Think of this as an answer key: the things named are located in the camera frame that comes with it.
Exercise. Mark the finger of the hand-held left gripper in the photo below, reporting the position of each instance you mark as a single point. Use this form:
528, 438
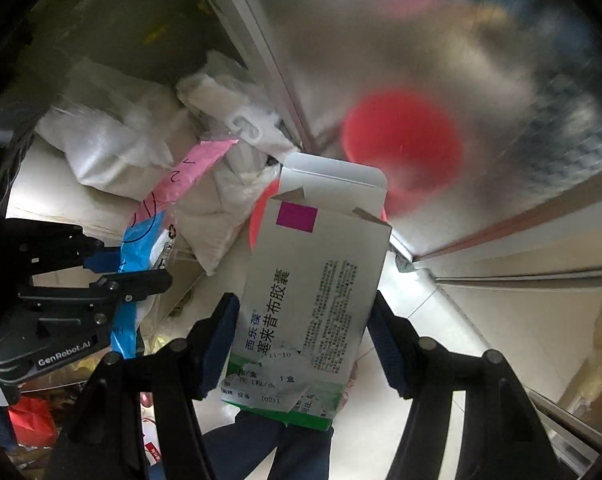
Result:
131, 282
56, 245

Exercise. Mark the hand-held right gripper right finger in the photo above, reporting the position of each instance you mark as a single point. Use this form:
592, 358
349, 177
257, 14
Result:
388, 345

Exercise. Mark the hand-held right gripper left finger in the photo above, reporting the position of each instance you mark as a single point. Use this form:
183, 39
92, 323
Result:
216, 345

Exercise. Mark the pink and blue plastic bag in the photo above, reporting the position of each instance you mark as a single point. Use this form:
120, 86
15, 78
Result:
141, 220

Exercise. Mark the white and green medicine box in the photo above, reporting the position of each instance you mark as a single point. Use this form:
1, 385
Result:
311, 285

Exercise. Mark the red plastic bin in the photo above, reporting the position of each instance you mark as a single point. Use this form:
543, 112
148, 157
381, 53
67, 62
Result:
257, 220

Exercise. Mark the red bag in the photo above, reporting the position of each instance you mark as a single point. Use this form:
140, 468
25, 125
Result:
31, 425

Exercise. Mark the person's blue trouser leg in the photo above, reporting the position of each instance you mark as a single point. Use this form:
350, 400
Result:
266, 452

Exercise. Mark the white plastic bag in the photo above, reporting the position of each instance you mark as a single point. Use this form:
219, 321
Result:
131, 140

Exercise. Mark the white plastic hook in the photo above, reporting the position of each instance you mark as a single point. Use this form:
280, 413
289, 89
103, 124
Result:
246, 125

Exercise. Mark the red basin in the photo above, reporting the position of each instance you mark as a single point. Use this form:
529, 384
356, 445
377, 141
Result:
401, 145

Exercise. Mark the frosted glass cabinet door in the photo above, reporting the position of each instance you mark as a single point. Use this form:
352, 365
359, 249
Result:
381, 35

